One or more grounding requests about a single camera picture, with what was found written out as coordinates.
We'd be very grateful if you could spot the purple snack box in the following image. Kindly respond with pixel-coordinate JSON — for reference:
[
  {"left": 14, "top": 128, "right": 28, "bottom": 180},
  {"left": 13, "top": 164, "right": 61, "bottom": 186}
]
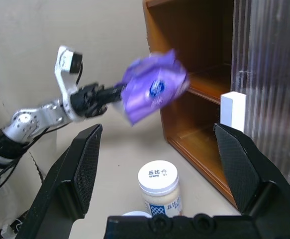
[{"left": 120, "top": 48, "right": 190, "bottom": 127}]

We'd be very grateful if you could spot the white block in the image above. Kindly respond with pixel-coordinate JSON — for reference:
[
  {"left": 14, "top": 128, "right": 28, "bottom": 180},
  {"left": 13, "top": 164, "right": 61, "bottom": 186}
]
[{"left": 220, "top": 91, "right": 247, "bottom": 134}]

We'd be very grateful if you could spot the ribbed clear sliding door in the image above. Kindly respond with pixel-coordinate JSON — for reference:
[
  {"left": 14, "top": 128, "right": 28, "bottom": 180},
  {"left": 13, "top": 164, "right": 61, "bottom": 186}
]
[{"left": 230, "top": 0, "right": 290, "bottom": 190}]

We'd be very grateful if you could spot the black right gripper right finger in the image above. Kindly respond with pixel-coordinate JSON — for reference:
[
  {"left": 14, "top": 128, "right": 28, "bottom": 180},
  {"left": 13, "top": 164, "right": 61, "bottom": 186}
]
[{"left": 213, "top": 123, "right": 290, "bottom": 218}]

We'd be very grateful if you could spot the brown wooden cabinet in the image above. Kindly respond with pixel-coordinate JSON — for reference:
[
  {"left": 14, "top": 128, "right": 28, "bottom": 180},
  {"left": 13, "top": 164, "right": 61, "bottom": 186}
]
[{"left": 142, "top": 0, "right": 237, "bottom": 209}]

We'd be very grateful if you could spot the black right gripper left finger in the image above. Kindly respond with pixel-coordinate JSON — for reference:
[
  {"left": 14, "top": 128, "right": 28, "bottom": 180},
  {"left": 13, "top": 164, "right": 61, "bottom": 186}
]
[{"left": 15, "top": 123, "right": 103, "bottom": 239}]

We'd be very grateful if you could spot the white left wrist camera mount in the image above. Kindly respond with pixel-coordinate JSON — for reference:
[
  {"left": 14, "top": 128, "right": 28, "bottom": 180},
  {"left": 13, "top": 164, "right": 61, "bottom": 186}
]
[{"left": 54, "top": 45, "right": 86, "bottom": 123}]

